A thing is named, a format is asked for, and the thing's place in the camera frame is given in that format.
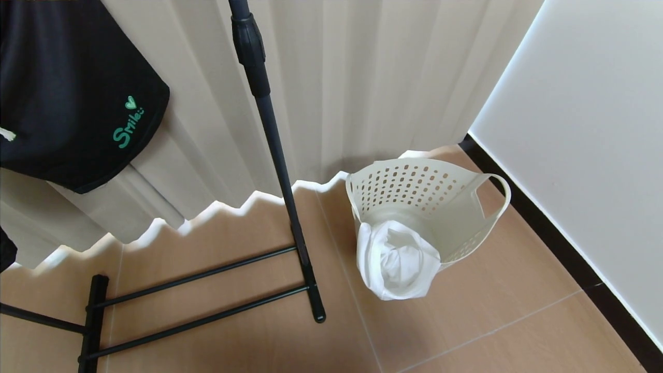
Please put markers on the black shorts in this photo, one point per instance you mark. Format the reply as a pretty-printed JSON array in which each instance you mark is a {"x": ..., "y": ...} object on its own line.
[{"x": 67, "y": 88}]

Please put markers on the black clothes rack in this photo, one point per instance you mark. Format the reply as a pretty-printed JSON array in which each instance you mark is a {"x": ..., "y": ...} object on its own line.
[{"x": 279, "y": 166}]

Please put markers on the white laundry basket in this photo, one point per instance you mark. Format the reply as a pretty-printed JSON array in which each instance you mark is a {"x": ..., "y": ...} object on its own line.
[{"x": 456, "y": 223}]

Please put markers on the white printed t-shirt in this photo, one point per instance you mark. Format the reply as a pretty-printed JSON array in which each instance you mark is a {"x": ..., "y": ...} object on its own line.
[{"x": 396, "y": 264}]

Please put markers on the beige curtain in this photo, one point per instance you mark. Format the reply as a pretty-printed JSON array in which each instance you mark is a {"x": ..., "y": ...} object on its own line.
[{"x": 362, "y": 77}]

